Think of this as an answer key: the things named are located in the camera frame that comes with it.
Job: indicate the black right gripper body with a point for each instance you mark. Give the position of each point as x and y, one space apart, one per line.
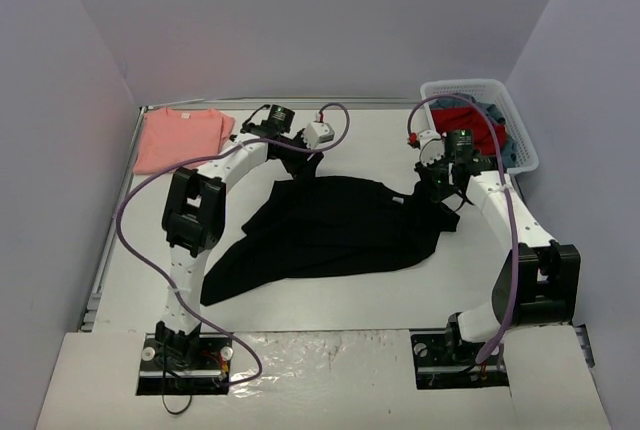
431 185

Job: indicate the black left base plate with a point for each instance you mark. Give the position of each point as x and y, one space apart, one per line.
206 373

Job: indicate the white plastic laundry basket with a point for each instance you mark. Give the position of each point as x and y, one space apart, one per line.
493 97

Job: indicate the black t-shirt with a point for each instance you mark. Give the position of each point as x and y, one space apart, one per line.
329 226

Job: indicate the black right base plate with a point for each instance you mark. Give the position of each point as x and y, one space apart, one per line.
441 364

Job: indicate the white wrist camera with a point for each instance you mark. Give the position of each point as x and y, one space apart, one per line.
430 145
317 133

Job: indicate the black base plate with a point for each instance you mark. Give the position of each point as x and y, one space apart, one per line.
441 364
206 373

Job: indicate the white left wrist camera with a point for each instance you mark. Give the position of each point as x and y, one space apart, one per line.
317 133

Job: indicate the red t-shirt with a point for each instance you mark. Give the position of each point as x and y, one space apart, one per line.
465 118

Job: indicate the folded pink t-shirt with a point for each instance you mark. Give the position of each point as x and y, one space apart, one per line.
170 136

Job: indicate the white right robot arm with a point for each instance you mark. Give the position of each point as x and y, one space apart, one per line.
538 282

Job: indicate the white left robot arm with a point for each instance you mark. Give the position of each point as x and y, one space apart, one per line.
195 212

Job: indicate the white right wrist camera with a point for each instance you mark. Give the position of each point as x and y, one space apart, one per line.
430 145

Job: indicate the grey-blue t-shirt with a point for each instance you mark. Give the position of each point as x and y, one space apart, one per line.
507 144

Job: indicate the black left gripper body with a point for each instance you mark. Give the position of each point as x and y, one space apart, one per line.
300 161

